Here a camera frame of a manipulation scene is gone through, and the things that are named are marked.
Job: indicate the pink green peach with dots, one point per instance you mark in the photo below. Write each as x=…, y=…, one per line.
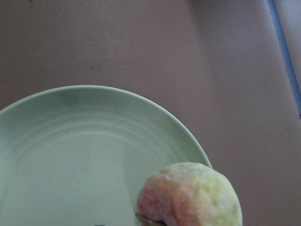
x=190, y=194

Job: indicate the green plate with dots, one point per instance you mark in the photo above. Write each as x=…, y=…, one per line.
x=79, y=155

